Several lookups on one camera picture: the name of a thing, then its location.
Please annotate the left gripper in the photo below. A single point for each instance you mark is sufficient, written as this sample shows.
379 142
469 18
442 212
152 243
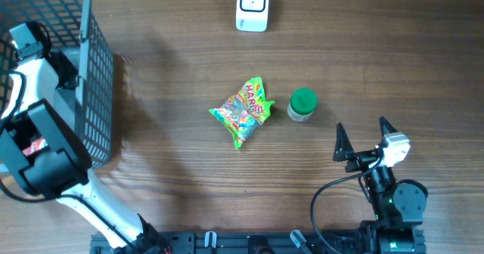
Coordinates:
69 67

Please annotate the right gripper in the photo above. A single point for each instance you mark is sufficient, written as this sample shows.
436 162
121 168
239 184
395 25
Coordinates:
344 151

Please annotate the green lid jar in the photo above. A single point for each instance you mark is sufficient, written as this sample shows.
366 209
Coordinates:
302 104

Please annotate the red snack stick packet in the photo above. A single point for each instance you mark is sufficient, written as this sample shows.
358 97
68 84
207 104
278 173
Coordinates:
35 147

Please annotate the green Haribo gummy bag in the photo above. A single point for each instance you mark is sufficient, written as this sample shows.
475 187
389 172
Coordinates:
245 111

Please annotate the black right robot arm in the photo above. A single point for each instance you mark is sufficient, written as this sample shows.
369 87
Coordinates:
398 205

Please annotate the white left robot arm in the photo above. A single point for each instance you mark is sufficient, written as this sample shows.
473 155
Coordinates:
45 156

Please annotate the white barcode scanner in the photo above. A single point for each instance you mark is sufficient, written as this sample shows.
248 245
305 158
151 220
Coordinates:
252 15

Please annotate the grey plastic shopping basket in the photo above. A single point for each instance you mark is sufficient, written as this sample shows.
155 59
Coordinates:
73 30

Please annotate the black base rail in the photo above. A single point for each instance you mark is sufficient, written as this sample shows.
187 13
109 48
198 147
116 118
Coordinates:
345 241

